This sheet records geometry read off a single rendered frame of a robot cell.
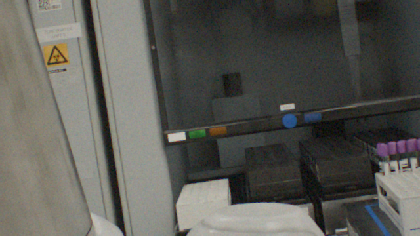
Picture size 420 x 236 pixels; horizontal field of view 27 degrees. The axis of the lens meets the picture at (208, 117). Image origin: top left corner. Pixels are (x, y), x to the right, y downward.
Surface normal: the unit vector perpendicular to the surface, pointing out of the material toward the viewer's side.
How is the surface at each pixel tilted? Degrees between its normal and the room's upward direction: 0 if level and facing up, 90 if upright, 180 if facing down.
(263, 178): 90
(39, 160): 106
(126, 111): 90
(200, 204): 90
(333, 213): 90
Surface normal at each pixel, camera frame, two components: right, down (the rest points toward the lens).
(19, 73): 0.76, 0.15
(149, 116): -0.03, 0.06
